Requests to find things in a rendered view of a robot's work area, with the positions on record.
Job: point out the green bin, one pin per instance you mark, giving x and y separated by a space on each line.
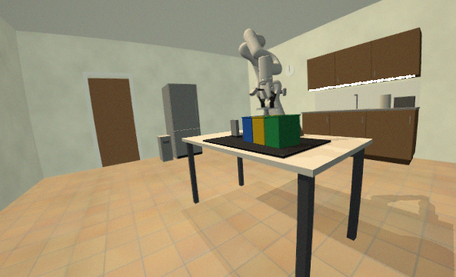
282 131

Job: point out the yellow open bin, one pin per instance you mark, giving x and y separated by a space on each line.
258 125

